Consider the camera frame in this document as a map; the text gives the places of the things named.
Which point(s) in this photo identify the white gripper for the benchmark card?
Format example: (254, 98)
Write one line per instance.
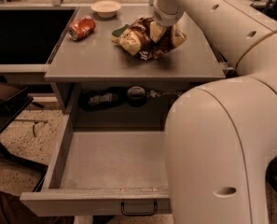
(168, 17)

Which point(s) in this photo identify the brown chip bag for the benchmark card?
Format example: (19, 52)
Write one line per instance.
(136, 40)

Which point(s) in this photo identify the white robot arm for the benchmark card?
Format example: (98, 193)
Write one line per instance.
(221, 136)

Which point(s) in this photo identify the grey counter cabinet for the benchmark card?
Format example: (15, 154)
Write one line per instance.
(96, 64)

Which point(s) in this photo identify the grey open drawer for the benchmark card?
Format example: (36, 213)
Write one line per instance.
(91, 173)

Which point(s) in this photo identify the green and yellow sponge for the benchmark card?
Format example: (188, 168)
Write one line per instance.
(118, 32)

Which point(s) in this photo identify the white bowl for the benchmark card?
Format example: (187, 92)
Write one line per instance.
(106, 9)

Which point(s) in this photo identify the black tape roll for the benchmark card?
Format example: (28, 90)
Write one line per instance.
(136, 96)

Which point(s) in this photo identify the crushed red soda can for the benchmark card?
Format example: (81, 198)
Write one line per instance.
(81, 28)

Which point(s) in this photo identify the black drawer handle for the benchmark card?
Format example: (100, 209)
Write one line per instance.
(138, 209)

